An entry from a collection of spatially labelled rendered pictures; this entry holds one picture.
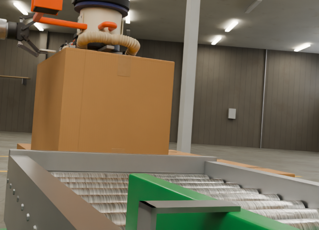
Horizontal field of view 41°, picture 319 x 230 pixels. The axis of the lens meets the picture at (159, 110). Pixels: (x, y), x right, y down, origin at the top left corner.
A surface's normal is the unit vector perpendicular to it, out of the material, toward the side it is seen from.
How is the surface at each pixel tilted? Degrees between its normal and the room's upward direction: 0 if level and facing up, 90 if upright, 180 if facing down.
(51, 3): 90
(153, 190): 90
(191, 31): 90
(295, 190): 90
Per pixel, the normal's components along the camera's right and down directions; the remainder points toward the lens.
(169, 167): 0.40, 0.00
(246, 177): -0.91, -0.07
